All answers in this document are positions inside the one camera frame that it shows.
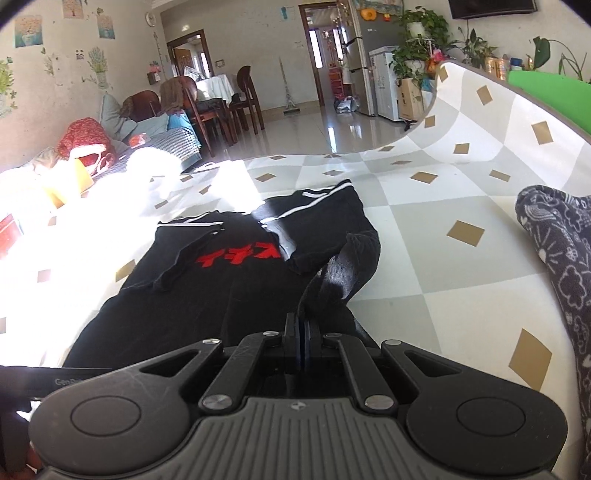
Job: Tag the mop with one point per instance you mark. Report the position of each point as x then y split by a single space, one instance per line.
290 110

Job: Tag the orange fridge magnet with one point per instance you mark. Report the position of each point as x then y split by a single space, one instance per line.
367 14

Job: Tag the brown jacket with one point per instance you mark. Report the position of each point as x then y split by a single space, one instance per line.
173 94

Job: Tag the grey cushion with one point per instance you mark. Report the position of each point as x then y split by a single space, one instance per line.
113 115

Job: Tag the fruit basket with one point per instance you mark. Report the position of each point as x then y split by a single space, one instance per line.
436 57

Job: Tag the broad leaf potted plant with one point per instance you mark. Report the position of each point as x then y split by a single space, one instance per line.
540 48

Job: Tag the person's dark patterned clothing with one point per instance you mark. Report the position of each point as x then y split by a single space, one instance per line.
563 258

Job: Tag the sofa with checked cover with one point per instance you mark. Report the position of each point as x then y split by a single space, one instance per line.
180 145

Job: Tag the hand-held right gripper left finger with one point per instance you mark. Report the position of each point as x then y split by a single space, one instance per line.
295 344

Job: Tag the black t-shirt with red print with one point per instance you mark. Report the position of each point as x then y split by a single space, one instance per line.
184 300

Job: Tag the silver bag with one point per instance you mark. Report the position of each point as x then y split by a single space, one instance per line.
347 105

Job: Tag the gold tin can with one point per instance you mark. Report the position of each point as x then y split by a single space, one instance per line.
496 69

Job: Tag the wooden dining chair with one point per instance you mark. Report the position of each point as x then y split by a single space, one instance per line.
244 81
145 101
203 117

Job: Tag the red snack packet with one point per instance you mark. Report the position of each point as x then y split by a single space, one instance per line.
138 140

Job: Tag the orange plastic drawer unit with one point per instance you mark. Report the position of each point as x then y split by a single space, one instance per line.
335 85

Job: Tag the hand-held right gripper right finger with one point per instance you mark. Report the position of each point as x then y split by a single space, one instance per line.
310 344

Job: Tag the white wall clock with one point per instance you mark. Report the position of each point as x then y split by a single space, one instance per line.
150 17

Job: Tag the red patterned cloth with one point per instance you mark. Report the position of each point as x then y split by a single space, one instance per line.
81 134

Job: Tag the large green potted plant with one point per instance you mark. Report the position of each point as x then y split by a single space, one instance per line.
422 21

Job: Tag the white crumpled cloth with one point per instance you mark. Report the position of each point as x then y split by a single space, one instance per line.
147 161

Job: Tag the thin leafy potted plant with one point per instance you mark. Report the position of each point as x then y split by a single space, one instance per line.
475 46

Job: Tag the red wooden box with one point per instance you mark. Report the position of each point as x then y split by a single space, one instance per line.
9 235

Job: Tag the dining table with white cloth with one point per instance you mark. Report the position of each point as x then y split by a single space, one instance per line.
217 87

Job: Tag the silver refrigerator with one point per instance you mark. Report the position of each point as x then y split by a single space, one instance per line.
369 32

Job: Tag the black slipper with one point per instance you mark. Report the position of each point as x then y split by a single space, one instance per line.
408 124

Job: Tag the blue cloth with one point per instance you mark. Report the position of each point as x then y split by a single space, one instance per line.
180 123

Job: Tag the white chest freezer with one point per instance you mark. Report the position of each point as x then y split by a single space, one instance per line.
383 87

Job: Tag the black television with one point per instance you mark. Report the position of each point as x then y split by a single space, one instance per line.
494 7

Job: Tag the flower wall poster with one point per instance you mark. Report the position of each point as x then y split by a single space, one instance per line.
76 8
106 25
28 30

